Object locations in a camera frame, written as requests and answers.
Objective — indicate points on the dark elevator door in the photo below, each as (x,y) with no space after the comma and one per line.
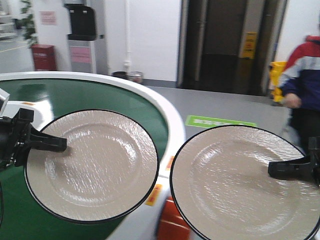
(211,37)

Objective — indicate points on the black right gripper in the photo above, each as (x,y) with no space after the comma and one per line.
(303,168)

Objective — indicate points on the green floor sticker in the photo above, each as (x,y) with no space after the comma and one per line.
(211,122)

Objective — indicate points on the black waste bin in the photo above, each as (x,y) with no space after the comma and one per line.
(120,74)

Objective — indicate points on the white outer conveyor rim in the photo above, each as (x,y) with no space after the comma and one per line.
(142,223)

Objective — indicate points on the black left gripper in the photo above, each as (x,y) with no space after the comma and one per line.
(18,136)

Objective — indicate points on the pink wall notice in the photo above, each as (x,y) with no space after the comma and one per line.
(48,18)

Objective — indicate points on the green potted plant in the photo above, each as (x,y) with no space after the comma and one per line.
(28,23)

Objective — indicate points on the black water dispenser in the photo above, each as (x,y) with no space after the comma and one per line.
(86,40)

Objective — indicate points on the wire mesh waste basket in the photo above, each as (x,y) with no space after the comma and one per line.
(135,76)

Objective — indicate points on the person in red blue jacket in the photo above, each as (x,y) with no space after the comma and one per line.
(300,87)

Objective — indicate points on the beige plate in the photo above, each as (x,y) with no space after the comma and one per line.
(220,184)
(108,169)

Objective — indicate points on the yellow mop bucket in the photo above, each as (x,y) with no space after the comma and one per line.
(275,71)

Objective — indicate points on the yellow wet floor sign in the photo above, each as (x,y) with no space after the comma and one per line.
(249,46)

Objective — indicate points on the red fire extinguisher cabinet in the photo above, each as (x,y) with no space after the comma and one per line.
(44,58)

